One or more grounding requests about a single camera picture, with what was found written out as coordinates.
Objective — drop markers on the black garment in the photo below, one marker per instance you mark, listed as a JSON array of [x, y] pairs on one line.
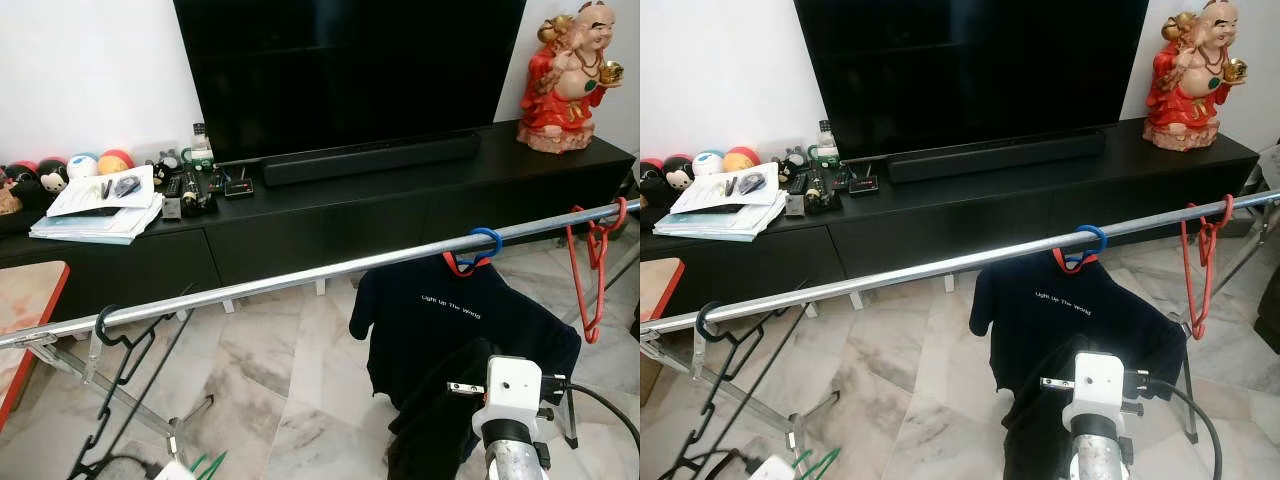
[[440, 430], [1035, 440]]

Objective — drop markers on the green clothes hanger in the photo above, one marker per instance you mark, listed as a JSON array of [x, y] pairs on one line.
[[825, 462], [215, 465]]

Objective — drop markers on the blue and red clothes hanger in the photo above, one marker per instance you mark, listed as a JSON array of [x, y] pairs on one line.
[[498, 243], [1102, 240]]

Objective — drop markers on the black clothes hanger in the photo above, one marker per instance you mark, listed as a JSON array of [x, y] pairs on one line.
[[100, 325], [702, 322]]

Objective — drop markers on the navy t-shirt white print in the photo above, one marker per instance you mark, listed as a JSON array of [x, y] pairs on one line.
[[1050, 320], [430, 330]]

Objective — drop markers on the black tv console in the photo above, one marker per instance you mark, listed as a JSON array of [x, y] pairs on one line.
[[330, 230], [960, 228]]

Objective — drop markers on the silver clothes rack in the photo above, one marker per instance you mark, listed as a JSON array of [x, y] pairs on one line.
[[900, 275], [300, 277]]

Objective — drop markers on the dark sofa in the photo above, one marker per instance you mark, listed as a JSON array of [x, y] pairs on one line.
[[1270, 325]]

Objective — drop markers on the black soundbar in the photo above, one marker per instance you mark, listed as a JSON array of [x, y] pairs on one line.
[[370, 160], [995, 157]]

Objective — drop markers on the red black plush toy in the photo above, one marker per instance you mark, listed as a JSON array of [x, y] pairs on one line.
[[650, 185], [18, 185]]

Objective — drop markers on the small black box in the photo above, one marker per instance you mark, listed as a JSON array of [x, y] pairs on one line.
[[865, 182], [239, 185]]

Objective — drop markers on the black mouse plush toy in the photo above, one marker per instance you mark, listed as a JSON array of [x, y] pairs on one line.
[[678, 175], [52, 178]]

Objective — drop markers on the red laughing buddha statue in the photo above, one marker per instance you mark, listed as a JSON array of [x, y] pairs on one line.
[[560, 100], [1185, 100]]

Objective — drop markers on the white paper stack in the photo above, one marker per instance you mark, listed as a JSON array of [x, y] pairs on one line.
[[715, 215], [90, 218]]

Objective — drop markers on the black remote control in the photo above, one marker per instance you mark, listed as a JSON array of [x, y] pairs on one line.
[[190, 195], [815, 192]]

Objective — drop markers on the black television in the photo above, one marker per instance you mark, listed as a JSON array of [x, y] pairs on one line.
[[350, 70], [970, 70]]

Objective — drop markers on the white blue round toy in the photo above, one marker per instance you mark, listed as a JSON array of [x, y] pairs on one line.
[[82, 166], [708, 164]]

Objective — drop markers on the clear bottle green label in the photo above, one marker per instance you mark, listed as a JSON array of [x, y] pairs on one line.
[[201, 150], [826, 148]]

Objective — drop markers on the small panda figurine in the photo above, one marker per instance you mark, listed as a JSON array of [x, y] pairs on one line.
[[165, 168], [791, 166]]

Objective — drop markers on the black computer mouse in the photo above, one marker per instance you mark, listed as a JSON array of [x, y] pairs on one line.
[[753, 183], [128, 186]]

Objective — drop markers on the orange red round toy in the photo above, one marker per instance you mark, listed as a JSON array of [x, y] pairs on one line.
[[741, 160], [115, 162]]

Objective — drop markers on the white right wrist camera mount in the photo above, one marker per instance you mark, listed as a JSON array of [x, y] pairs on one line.
[[510, 385], [1095, 380]]

